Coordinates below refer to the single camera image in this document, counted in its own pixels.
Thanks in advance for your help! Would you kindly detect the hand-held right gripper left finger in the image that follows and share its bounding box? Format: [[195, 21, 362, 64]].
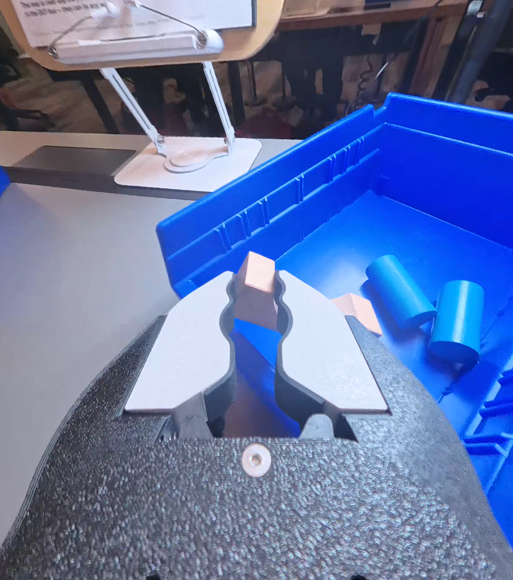
[[124, 270, 239, 439]]

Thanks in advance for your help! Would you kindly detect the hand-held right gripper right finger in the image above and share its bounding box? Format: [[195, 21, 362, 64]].
[[274, 270, 389, 439]]

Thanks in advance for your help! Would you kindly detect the peach wooden block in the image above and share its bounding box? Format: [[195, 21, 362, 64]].
[[234, 252, 281, 331], [331, 293, 383, 337]]

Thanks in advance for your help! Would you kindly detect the blue wooden cylinder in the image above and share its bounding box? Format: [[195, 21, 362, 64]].
[[366, 255, 437, 330], [428, 280, 485, 369]]

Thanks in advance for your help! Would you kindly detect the white document stand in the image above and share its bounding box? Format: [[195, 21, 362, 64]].
[[0, 0, 284, 189]]

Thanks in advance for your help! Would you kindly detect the printed instruction sheet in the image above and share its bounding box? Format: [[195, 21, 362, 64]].
[[11, 0, 257, 48]]

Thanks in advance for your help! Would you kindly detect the brown wooden desk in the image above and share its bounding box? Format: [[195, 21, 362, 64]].
[[279, 0, 470, 98]]

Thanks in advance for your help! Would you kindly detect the dark desk cable cover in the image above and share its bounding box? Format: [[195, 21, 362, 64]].
[[2, 145, 214, 201]]

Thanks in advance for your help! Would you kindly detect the black metal post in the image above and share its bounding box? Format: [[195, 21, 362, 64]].
[[447, 0, 513, 102]]

